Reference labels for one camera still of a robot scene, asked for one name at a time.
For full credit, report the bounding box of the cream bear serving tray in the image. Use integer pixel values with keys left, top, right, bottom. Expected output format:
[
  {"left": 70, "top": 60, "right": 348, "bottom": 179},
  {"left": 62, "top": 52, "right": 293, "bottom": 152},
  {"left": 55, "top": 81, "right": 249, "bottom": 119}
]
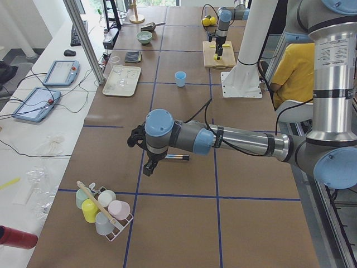
[{"left": 102, "top": 66, "right": 141, "bottom": 97}]

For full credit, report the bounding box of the teach pendant tablet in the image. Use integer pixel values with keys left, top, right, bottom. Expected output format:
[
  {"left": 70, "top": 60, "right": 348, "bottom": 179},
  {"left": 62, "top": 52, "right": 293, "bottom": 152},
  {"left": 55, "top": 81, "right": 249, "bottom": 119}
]
[
  {"left": 12, "top": 87, "right": 61, "bottom": 122},
  {"left": 42, "top": 60, "right": 80, "bottom": 87}
]

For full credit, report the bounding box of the steel muddler black tip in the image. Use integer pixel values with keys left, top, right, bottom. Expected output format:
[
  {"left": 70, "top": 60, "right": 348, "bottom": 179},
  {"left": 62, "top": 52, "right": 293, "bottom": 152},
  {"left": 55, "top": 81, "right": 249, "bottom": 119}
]
[{"left": 165, "top": 154, "right": 190, "bottom": 161}]

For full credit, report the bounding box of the pink cup in rack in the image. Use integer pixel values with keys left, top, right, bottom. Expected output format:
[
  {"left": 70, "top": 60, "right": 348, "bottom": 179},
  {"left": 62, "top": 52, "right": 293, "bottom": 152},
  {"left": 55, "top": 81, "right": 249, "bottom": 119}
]
[{"left": 108, "top": 200, "right": 131, "bottom": 221}]

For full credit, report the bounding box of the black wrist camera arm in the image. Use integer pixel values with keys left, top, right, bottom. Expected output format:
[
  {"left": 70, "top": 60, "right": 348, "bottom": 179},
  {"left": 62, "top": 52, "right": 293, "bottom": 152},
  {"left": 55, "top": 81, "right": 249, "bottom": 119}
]
[
  {"left": 207, "top": 31, "right": 216, "bottom": 42},
  {"left": 127, "top": 125, "right": 147, "bottom": 150}
]

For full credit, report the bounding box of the wooden cutting board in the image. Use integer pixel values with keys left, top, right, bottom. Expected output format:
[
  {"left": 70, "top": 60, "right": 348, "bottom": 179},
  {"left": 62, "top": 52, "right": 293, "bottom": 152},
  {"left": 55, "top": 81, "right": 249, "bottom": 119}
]
[{"left": 202, "top": 41, "right": 236, "bottom": 68}]

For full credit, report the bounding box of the whole yellow lemon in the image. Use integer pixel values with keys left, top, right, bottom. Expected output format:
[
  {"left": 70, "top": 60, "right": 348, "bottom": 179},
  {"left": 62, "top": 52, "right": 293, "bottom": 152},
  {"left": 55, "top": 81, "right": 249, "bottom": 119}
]
[{"left": 201, "top": 15, "right": 216, "bottom": 27}]

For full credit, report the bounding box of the green bowl of ice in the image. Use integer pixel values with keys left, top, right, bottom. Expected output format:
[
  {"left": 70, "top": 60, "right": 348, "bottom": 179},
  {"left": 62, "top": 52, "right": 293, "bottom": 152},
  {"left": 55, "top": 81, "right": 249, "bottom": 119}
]
[{"left": 136, "top": 31, "right": 153, "bottom": 45}]

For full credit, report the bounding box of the white wire cup rack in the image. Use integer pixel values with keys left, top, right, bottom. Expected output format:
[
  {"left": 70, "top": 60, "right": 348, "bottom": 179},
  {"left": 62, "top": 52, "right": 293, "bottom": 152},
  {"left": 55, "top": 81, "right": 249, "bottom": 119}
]
[{"left": 89, "top": 183, "right": 133, "bottom": 241}]

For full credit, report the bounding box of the person in yellow shirt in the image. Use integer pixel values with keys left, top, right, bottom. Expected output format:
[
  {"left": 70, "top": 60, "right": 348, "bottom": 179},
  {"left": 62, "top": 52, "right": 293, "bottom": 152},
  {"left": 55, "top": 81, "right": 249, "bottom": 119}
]
[{"left": 270, "top": 43, "right": 315, "bottom": 109}]

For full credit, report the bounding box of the grey folded cloth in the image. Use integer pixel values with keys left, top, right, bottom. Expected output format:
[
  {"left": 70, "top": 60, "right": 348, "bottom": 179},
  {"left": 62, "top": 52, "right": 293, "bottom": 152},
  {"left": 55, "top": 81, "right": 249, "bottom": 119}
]
[{"left": 124, "top": 51, "right": 142, "bottom": 63}]

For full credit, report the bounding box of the steel ice scoop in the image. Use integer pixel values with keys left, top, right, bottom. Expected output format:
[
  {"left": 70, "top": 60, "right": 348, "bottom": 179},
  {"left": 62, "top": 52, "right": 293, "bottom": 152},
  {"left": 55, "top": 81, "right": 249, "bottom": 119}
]
[{"left": 140, "top": 22, "right": 166, "bottom": 32}]

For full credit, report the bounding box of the grey-blue cup in rack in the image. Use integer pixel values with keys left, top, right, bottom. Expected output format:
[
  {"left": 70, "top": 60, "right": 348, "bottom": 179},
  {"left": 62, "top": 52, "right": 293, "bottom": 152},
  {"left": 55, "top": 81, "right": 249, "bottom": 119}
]
[{"left": 95, "top": 212, "right": 114, "bottom": 236}]

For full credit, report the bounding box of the white cup in rack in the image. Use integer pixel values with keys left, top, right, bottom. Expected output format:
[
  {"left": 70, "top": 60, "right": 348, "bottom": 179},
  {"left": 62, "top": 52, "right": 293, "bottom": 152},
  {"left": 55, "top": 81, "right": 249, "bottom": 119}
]
[{"left": 98, "top": 190, "right": 116, "bottom": 208}]

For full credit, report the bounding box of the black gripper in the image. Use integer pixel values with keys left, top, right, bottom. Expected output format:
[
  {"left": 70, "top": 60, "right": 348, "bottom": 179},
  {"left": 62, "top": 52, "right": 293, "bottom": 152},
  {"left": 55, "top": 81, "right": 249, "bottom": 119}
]
[
  {"left": 143, "top": 150, "right": 168, "bottom": 175},
  {"left": 215, "top": 36, "right": 225, "bottom": 58}
]

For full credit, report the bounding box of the lower teach pendant tablet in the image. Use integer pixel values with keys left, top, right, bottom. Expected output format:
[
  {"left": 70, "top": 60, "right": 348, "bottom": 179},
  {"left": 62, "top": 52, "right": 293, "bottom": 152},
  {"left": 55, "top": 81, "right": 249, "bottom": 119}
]
[{"left": 12, "top": 87, "right": 61, "bottom": 122}]

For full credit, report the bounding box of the wooden rack handle rod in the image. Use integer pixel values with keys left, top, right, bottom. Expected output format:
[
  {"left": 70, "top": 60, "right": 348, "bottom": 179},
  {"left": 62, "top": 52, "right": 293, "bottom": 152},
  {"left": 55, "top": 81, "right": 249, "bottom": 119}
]
[{"left": 76, "top": 180, "right": 116, "bottom": 225}]

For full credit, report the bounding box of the black keyboard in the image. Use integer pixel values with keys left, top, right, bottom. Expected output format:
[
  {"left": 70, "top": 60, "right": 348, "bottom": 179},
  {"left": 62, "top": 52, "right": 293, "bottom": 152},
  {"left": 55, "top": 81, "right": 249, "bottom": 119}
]
[{"left": 70, "top": 20, "right": 88, "bottom": 47}]

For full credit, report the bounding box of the crumpled clear plastic bag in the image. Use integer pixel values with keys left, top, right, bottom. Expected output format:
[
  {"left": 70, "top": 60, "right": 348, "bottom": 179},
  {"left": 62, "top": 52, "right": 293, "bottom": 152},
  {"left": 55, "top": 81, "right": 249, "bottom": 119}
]
[{"left": 26, "top": 166, "right": 58, "bottom": 223}]

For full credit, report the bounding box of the light blue plastic cup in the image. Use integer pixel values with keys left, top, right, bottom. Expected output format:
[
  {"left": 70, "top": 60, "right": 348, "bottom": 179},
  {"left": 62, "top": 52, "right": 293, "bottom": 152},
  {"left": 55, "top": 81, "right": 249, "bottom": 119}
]
[{"left": 175, "top": 71, "right": 186, "bottom": 87}]

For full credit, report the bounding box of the clear wine glass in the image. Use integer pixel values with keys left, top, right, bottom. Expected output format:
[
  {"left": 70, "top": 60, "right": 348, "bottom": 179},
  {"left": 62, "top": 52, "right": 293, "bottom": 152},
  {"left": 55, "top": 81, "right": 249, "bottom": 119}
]
[{"left": 109, "top": 56, "right": 125, "bottom": 87}]

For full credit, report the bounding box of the red bottle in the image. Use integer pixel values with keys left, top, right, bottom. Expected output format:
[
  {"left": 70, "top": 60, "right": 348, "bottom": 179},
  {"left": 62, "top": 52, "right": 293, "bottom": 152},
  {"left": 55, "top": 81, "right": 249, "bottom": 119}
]
[{"left": 1, "top": 226, "right": 38, "bottom": 249}]

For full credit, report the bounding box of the mint green cup in rack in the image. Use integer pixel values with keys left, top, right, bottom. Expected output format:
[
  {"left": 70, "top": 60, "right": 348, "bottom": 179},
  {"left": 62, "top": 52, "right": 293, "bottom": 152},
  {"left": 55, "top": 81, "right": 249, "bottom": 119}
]
[{"left": 75, "top": 189, "right": 89, "bottom": 209}]

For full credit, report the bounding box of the upper teach pendant tablet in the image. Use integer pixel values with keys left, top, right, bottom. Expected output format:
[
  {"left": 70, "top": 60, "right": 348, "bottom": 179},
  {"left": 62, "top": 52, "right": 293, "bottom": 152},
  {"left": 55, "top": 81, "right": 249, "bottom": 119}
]
[{"left": 42, "top": 60, "right": 80, "bottom": 87}]

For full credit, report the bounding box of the yellow stick on side table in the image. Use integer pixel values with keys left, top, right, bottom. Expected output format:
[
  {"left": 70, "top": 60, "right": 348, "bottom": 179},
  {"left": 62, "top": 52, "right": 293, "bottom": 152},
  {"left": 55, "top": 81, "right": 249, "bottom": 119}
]
[{"left": 0, "top": 178, "right": 21, "bottom": 190}]

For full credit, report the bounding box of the aluminium frame post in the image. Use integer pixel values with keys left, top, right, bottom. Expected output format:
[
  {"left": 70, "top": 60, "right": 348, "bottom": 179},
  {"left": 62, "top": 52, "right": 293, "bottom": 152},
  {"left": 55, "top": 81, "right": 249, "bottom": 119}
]
[{"left": 63, "top": 0, "right": 105, "bottom": 85}]

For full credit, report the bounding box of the black computer mouse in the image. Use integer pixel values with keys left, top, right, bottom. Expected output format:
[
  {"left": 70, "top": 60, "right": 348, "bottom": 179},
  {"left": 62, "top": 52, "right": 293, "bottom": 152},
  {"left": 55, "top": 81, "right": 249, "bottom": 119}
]
[{"left": 64, "top": 49, "right": 76, "bottom": 57}]

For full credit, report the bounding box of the yellow plastic knife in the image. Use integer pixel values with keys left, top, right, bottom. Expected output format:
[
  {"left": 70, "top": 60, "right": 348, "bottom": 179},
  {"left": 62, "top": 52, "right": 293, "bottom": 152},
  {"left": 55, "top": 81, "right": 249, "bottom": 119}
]
[{"left": 208, "top": 44, "right": 230, "bottom": 48}]

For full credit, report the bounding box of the lemon slice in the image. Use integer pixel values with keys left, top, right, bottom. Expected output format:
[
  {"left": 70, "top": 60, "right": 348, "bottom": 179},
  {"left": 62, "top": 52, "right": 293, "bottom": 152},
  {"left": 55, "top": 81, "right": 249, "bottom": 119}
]
[{"left": 214, "top": 54, "right": 222, "bottom": 61}]

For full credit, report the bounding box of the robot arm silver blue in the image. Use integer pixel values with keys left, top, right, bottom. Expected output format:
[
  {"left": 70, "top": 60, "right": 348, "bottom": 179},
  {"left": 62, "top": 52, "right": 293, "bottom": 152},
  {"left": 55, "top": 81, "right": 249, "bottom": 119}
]
[
  {"left": 215, "top": 0, "right": 250, "bottom": 60},
  {"left": 141, "top": 1, "right": 356, "bottom": 189}
]

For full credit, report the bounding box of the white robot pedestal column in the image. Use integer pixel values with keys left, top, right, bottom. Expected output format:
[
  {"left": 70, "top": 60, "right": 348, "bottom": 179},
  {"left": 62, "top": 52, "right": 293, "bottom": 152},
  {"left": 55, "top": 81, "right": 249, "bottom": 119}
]
[{"left": 221, "top": 0, "right": 278, "bottom": 98}]

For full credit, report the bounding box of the yellow cup in rack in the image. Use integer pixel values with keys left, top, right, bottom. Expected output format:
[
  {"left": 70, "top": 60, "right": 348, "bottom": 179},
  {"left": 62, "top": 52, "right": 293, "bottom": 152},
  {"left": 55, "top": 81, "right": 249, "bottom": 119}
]
[{"left": 81, "top": 198, "right": 100, "bottom": 223}]

